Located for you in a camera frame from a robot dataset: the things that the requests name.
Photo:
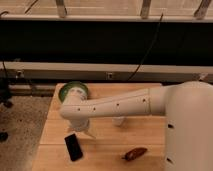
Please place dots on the green ceramic bowl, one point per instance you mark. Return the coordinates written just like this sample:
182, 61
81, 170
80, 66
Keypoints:
66, 87

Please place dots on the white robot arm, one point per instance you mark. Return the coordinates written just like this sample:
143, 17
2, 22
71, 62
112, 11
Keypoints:
188, 108

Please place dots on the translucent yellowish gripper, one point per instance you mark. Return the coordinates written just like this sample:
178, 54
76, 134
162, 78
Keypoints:
81, 126

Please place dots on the black chair base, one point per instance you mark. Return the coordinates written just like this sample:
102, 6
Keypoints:
5, 96

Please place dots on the black rectangular eraser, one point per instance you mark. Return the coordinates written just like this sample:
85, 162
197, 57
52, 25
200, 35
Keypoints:
73, 147

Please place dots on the red chili pepper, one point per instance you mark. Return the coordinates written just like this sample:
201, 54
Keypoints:
134, 154

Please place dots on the grey metal rail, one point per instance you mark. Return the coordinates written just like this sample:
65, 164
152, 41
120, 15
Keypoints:
102, 72

